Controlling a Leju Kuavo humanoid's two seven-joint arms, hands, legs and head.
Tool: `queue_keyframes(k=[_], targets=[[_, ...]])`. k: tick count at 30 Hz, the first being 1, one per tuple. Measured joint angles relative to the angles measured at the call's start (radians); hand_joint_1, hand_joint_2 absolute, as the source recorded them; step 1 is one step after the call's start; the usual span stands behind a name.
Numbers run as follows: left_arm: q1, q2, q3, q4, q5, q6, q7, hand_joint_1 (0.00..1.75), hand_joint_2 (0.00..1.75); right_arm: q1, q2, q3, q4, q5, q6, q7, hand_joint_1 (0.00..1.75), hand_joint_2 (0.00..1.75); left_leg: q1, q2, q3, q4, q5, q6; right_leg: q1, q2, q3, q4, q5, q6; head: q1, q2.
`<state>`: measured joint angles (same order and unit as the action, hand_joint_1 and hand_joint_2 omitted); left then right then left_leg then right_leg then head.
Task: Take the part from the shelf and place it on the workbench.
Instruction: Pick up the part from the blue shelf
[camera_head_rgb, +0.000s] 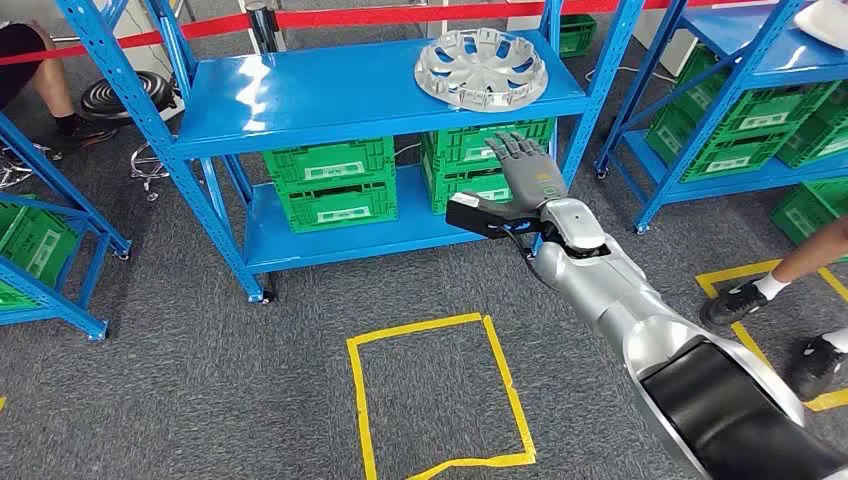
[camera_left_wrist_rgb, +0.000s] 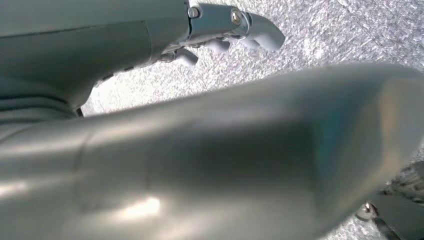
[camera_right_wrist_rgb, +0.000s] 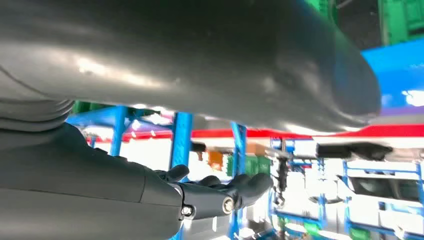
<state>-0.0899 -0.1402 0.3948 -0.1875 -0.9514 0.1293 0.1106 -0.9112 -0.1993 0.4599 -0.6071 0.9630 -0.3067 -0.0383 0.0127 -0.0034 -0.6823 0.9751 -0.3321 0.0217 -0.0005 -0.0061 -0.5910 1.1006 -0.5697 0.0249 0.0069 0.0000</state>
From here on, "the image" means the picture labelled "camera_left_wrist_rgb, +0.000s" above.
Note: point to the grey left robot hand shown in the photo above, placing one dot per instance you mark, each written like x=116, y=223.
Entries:
x=82, y=43

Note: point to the silver robot leg shell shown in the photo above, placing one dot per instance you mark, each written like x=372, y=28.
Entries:
x=212, y=159

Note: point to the metal robot foot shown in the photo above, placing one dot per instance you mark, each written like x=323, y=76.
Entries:
x=404, y=212

